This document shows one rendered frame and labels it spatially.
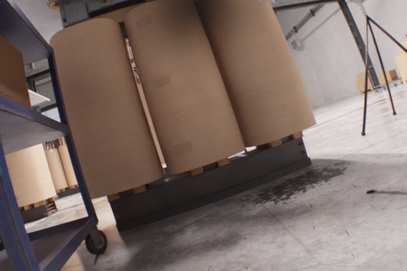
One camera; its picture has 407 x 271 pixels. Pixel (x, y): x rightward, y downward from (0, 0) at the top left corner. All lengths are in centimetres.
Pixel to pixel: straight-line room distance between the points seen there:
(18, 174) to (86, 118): 219
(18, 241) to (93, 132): 80
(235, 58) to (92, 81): 72
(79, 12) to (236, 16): 84
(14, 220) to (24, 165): 280
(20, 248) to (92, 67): 96
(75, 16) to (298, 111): 127
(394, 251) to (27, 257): 68
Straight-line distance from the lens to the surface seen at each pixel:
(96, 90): 128
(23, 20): 99
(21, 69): 102
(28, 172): 334
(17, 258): 56
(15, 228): 55
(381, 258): 57
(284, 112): 133
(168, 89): 123
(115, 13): 157
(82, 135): 127
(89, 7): 158
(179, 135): 120
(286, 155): 147
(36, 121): 81
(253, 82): 132
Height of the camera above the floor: 31
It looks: 4 degrees up
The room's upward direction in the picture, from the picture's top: 18 degrees counter-clockwise
